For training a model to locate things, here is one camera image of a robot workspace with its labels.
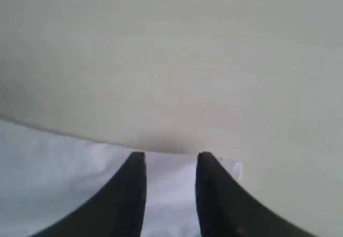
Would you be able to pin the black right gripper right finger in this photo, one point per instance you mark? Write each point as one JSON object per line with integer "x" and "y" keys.
{"x": 224, "y": 208}

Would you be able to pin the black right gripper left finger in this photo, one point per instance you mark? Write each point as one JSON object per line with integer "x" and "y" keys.
{"x": 117, "y": 209}

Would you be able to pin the white t-shirt red lettering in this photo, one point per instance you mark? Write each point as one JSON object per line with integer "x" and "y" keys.
{"x": 46, "y": 176}

